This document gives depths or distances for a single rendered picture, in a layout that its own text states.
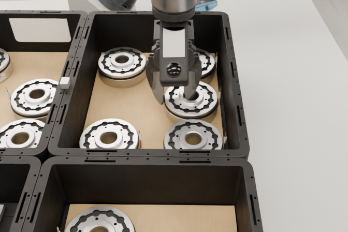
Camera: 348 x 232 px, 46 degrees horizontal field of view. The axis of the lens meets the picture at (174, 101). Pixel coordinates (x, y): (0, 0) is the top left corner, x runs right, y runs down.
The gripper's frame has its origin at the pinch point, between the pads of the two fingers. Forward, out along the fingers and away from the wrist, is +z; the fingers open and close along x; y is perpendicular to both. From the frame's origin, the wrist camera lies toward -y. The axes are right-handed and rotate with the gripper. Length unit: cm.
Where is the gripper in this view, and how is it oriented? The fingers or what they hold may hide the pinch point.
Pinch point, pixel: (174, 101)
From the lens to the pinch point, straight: 78.5
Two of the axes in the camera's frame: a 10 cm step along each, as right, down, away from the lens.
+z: 0.0, 7.2, 6.9
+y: 0.0, -6.9, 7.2
